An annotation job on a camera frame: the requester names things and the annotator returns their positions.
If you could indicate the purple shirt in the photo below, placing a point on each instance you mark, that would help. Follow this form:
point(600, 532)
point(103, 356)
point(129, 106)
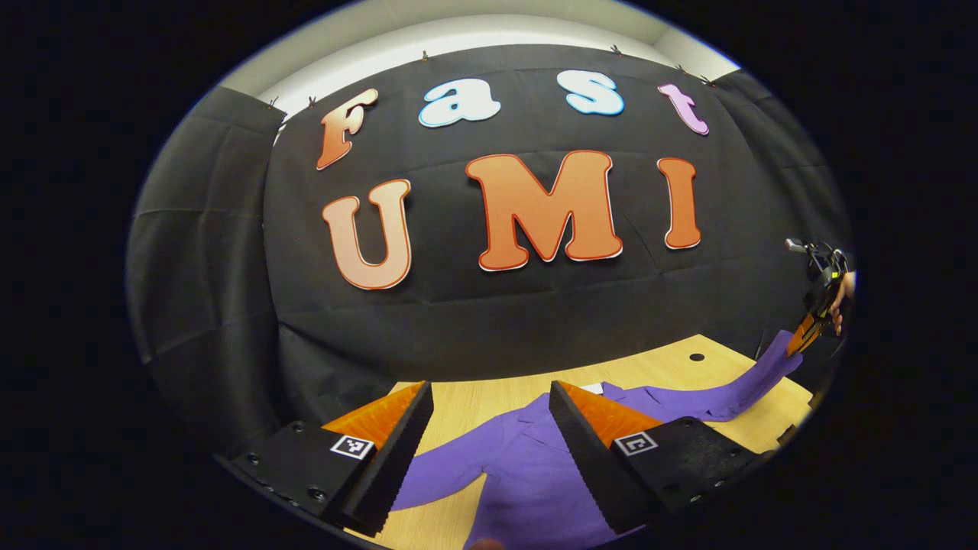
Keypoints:
point(535, 489)

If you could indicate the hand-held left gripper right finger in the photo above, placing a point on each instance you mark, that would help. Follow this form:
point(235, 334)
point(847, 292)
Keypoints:
point(584, 451)

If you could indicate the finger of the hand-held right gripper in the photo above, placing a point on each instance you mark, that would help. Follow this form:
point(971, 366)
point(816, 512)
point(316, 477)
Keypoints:
point(806, 332)

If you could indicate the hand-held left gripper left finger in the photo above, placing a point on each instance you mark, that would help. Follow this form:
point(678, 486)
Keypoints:
point(397, 458)

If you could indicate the black backdrop cloth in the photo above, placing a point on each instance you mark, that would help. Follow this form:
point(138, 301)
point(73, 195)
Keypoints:
point(489, 321)

